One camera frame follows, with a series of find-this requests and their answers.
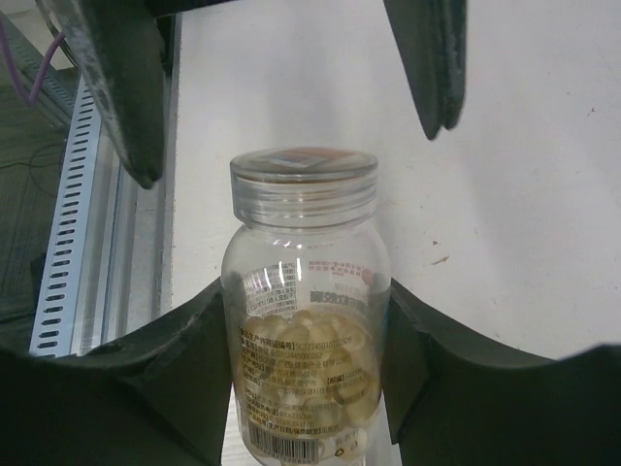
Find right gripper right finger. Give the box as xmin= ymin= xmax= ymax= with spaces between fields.
xmin=381 ymin=283 xmax=620 ymax=465

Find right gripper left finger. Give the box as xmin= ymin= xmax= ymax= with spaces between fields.
xmin=1 ymin=283 xmax=232 ymax=465

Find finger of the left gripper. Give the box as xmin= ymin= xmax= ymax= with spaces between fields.
xmin=383 ymin=0 xmax=468 ymax=141
xmin=48 ymin=0 xmax=165 ymax=189

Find clear bottle yellow pills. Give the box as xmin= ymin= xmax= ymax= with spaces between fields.
xmin=220 ymin=148 xmax=391 ymax=465

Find aluminium mounting rail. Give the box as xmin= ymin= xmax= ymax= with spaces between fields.
xmin=72 ymin=14 xmax=182 ymax=355

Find white slotted cable duct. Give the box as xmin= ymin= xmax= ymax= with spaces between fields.
xmin=29 ymin=80 xmax=101 ymax=357

